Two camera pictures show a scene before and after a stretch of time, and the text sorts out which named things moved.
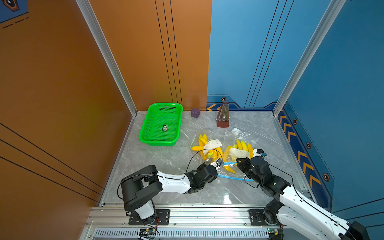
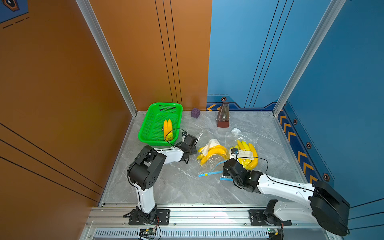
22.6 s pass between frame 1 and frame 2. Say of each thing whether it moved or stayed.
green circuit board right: stayed
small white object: stayed
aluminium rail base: stayed
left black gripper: moved
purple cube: stayed
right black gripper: moved
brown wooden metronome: stayed
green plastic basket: stayed
